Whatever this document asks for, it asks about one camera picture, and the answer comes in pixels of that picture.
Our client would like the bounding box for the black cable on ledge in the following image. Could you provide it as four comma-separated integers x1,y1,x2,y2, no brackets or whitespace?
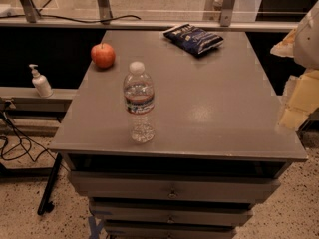
0,13,142,24

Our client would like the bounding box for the dark blue chip bag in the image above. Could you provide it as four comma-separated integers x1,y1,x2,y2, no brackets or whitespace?
163,24,223,57

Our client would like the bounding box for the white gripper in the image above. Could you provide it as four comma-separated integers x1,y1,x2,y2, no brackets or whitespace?
270,1,319,131

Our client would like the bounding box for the grey drawer cabinet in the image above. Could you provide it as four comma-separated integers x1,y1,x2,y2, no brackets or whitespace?
48,29,309,239

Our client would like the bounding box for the red apple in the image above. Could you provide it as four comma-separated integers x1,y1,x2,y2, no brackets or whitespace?
91,43,116,69

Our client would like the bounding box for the clear plastic water bottle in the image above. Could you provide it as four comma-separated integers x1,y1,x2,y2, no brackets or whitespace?
123,61,155,143

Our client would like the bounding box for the right metal window post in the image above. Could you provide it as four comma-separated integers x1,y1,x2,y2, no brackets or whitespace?
219,0,235,27

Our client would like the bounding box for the metal window post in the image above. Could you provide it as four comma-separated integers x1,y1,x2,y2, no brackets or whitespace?
19,0,39,23
219,0,235,27
97,0,113,24

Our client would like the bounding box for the white pump dispenser bottle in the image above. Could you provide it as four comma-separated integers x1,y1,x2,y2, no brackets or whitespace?
29,64,53,98

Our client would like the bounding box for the black floor cable bundle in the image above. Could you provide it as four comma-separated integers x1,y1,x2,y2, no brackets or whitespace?
0,97,63,171

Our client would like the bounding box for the middle grey drawer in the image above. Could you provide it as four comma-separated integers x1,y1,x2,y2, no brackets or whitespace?
89,201,252,227

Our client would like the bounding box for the top grey drawer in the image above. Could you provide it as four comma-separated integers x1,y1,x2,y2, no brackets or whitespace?
69,171,280,203

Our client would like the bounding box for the black stand leg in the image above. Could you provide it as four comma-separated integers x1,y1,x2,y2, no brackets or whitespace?
37,153,62,216

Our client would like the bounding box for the bottom grey drawer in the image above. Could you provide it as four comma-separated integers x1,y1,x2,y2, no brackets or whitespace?
105,222,236,239

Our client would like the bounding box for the middle metal window post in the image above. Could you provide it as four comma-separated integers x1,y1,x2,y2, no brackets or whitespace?
97,0,113,24

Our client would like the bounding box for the left metal window post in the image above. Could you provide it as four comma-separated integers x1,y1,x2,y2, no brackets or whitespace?
19,0,39,23

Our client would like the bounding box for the grey drawer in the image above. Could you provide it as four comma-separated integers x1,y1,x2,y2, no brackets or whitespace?
105,222,236,239
89,201,252,227
69,171,280,203

